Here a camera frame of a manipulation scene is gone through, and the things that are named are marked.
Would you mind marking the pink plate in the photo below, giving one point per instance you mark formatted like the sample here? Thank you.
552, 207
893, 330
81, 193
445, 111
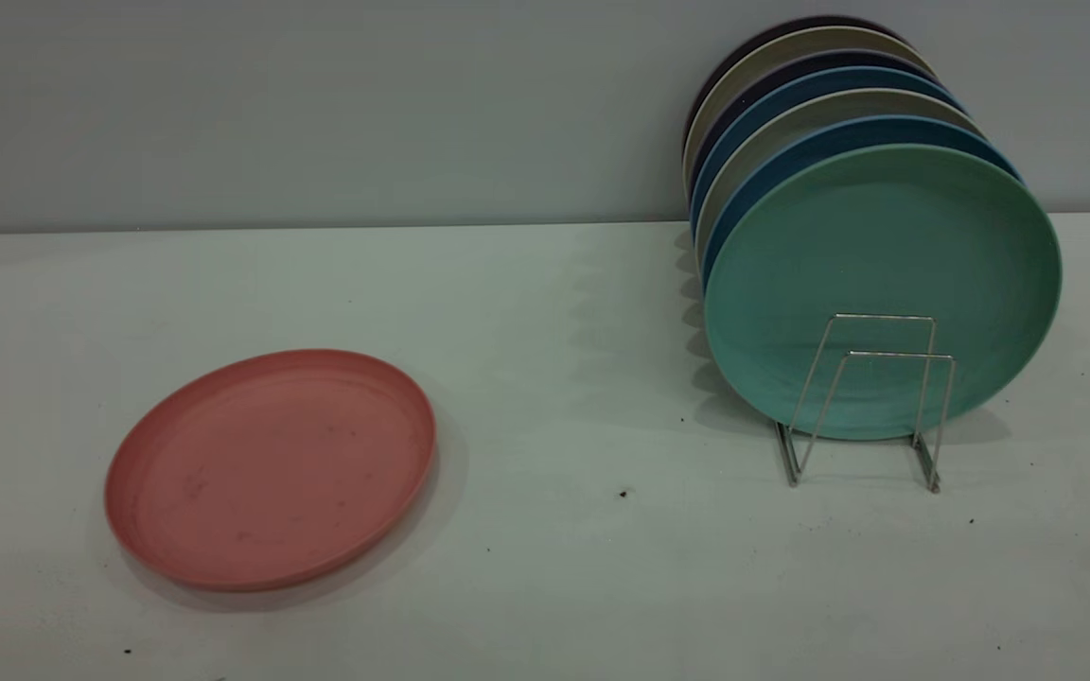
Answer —
271, 473

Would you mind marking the beige plate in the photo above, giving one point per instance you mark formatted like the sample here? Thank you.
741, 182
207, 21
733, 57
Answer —
810, 40
819, 109

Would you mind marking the blue plate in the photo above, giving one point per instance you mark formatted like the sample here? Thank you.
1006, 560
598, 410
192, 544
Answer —
810, 85
838, 136

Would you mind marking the dark purple plate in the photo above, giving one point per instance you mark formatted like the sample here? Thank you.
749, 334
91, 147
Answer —
829, 59
791, 26

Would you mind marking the green plate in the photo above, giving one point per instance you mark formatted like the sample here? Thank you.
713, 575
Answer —
886, 246

